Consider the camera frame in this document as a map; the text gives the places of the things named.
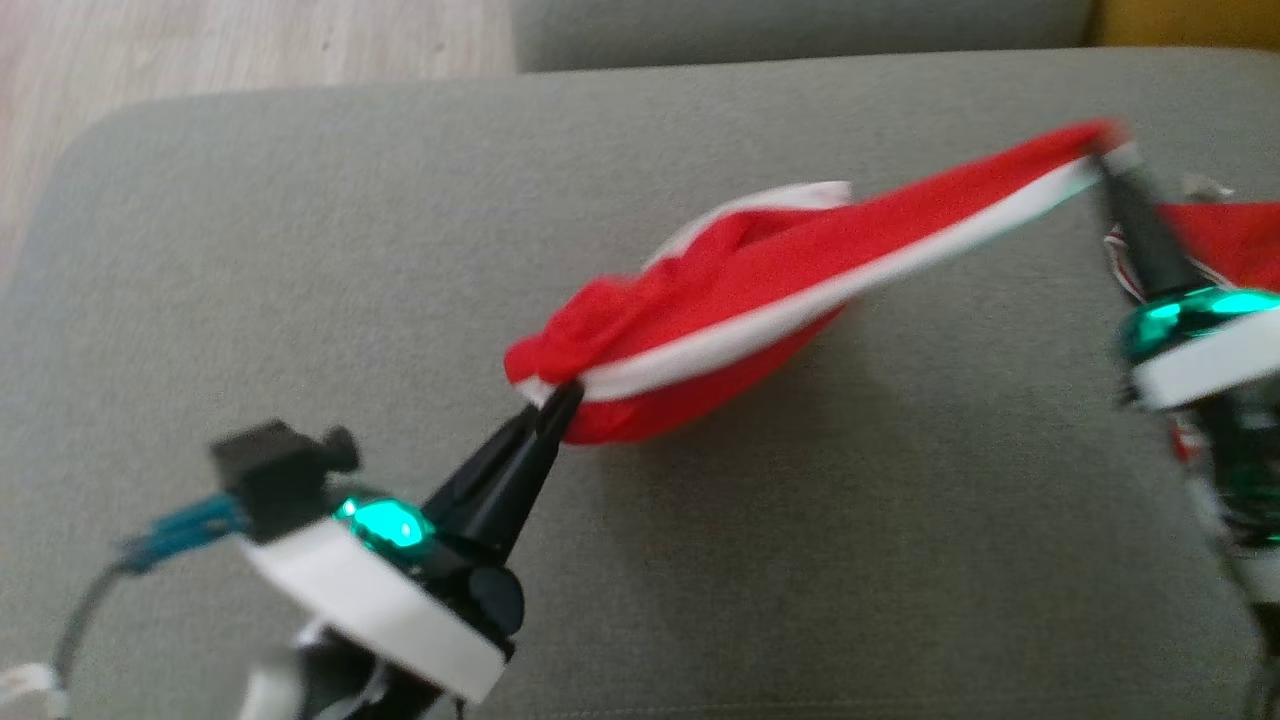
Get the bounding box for red shorts with white stripe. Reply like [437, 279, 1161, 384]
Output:
[503, 119, 1129, 447]

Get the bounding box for red white striped shirt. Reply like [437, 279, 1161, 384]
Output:
[1104, 177, 1280, 466]

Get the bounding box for grey thin cable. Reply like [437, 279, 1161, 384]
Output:
[52, 560, 133, 691]

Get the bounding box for left gripper green white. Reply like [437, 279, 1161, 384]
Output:
[238, 380, 587, 704]

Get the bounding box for blue camera cable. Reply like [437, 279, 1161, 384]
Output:
[118, 493, 251, 577]

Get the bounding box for grey sofa seat cushion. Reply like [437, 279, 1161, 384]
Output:
[509, 0, 1097, 74]

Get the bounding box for yellow sofa back cushion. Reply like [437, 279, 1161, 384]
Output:
[1088, 0, 1280, 51]

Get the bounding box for right gripper green white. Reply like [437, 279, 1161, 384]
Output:
[1095, 143, 1280, 413]

